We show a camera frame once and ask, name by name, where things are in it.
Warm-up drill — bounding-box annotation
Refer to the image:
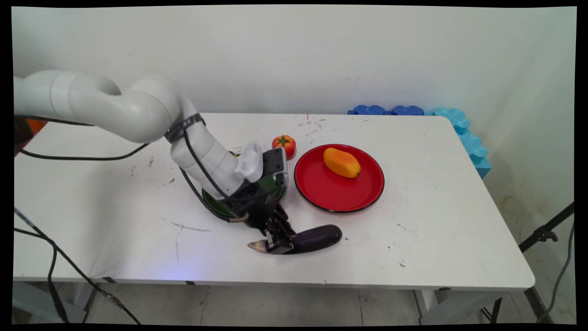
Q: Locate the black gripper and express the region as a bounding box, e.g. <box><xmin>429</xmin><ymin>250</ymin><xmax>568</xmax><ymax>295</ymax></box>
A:
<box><xmin>228</xmin><ymin>180</ymin><xmax>298</xmax><ymax>255</ymax></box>

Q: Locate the purple toy eggplant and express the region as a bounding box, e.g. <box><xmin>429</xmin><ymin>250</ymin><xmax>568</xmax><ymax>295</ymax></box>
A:
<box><xmin>248</xmin><ymin>224</ymin><xmax>343</xmax><ymax>255</ymax></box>

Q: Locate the red round plate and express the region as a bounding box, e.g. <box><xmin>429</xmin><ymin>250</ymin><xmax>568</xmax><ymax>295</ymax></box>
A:
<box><xmin>294</xmin><ymin>144</ymin><xmax>385</xmax><ymax>213</ymax></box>

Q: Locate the dark green round plate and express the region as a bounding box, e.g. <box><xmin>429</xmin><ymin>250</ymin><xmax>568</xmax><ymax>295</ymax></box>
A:
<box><xmin>202</xmin><ymin>174</ymin><xmax>288</xmax><ymax>222</ymax></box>

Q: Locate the red toy tomato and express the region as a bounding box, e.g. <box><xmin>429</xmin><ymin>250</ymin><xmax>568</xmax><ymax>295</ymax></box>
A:
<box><xmin>272</xmin><ymin>135</ymin><xmax>297</xmax><ymax>160</ymax></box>

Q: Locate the orange yellow toy mango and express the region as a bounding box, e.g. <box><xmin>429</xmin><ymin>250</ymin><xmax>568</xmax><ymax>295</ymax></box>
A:
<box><xmin>323</xmin><ymin>147</ymin><xmax>362</xmax><ymax>179</ymax></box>

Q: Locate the black metal table leg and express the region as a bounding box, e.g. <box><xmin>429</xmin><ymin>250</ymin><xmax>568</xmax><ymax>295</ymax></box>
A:
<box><xmin>82</xmin><ymin>283</ymin><xmax>102</xmax><ymax>322</ymax></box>

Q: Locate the light blue foam piece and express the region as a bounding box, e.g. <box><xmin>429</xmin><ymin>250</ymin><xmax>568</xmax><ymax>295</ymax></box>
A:
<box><xmin>425</xmin><ymin>108</ymin><xmax>492</xmax><ymax>179</ymax></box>

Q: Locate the black tripod stand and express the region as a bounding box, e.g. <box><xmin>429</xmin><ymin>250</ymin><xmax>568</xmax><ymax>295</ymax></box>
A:
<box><xmin>519</xmin><ymin>202</ymin><xmax>575</xmax><ymax>253</ymax></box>

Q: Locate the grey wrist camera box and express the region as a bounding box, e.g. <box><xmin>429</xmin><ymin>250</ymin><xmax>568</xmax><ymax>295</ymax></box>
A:
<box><xmin>262</xmin><ymin>147</ymin><xmax>289</xmax><ymax>188</ymax></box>

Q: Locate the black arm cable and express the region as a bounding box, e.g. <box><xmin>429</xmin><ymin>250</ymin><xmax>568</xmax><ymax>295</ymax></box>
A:
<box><xmin>17</xmin><ymin>114</ymin><xmax>279</xmax><ymax>224</ymax></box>

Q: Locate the black floor cable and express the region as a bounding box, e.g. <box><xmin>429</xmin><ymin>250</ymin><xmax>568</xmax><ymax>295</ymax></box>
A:
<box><xmin>13</xmin><ymin>208</ymin><xmax>142</xmax><ymax>325</ymax></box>

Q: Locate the black table leg frame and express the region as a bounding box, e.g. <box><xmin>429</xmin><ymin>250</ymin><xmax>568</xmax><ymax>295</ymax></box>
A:
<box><xmin>480</xmin><ymin>287</ymin><xmax>555</xmax><ymax>325</ymax></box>

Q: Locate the grey hanging cable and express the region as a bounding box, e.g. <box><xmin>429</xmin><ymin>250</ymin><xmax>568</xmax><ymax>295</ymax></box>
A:
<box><xmin>537</xmin><ymin>223</ymin><xmax>575</xmax><ymax>323</ymax></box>

